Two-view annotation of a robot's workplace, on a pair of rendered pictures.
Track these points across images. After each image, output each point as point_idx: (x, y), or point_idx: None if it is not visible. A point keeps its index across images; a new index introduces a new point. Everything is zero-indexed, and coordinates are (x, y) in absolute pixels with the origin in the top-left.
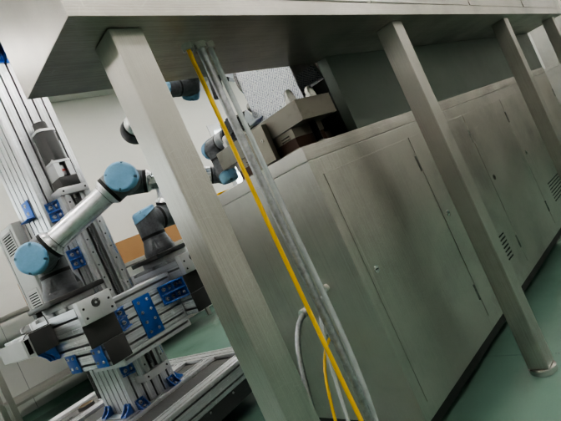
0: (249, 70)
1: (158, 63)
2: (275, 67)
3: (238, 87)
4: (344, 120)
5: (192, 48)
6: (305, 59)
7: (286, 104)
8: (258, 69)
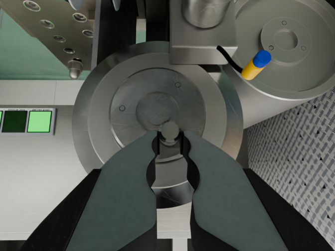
0: (27, 105)
1: None
2: (69, 105)
3: (77, 97)
4: (145, 36)
5: None
6: None
7: (64, 64)
8: (41, 105)
